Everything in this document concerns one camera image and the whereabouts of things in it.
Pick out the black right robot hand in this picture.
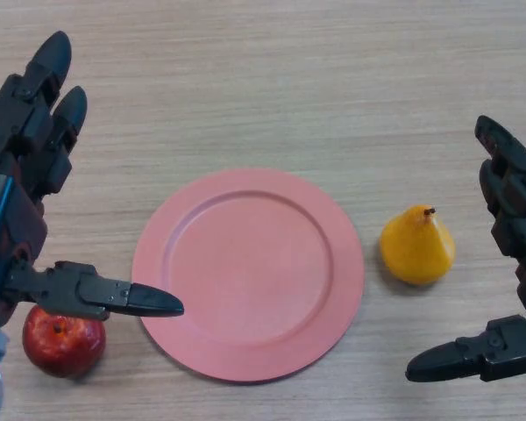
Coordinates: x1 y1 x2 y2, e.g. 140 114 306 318
405 115 526 383

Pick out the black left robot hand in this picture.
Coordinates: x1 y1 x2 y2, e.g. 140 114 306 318
0 30 185 328

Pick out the yellow pear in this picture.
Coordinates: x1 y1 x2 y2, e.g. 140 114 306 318
379 204 457 287

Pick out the pink round plate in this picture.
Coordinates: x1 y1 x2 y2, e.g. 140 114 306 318
131 168 366 385

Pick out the red apple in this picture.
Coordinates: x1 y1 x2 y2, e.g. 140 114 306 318
22 304 107 379

